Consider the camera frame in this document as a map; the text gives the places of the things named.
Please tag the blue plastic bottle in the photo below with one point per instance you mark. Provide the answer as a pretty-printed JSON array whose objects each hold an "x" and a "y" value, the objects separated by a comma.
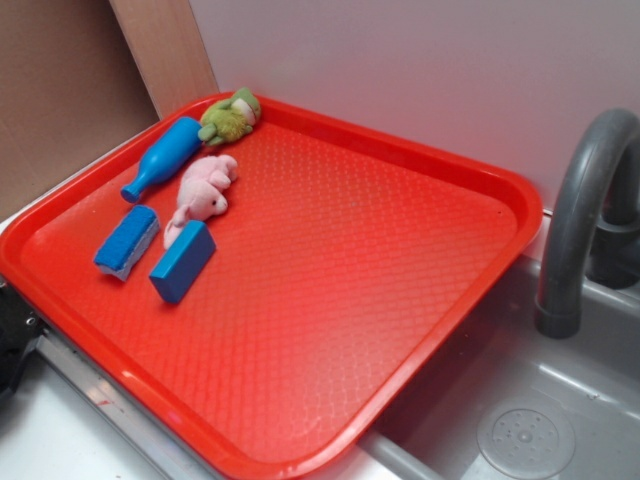
[{"x": 164, "y": 158}]

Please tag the red plastic tray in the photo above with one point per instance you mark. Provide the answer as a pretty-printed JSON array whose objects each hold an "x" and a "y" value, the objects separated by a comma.
[{"x": 345, "y": 259}]

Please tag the pink plush pig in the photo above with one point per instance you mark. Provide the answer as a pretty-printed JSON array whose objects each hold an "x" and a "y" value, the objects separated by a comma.
[{"x": 201, "y": 193}]

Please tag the blue rectangular block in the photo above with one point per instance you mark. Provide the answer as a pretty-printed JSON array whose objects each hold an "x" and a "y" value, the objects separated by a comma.
[{"x": 183, "y": 261}]

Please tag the green plush frog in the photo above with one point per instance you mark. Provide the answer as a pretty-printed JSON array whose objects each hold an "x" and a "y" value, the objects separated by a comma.
[{"x": 230, "y": 119}]

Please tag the blue and white sponge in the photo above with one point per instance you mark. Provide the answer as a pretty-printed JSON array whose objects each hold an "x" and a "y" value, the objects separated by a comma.
[{"x": 128, "y": 242}]

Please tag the grey plastic sink basin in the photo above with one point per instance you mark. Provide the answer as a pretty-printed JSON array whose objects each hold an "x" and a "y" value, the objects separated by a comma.
[{"x": 496, "y": 353}]

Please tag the light wooden board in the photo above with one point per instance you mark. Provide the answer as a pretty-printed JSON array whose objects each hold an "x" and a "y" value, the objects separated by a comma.
[{"x": 166, "y": 45}]

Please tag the grey toy faucet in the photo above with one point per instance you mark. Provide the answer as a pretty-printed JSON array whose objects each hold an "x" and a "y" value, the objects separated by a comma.
[{"x": 594, "y": 230}]

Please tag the grey sink drain cover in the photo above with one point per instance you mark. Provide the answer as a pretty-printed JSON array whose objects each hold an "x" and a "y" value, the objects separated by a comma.
[{"x": 526, "y": 439}]

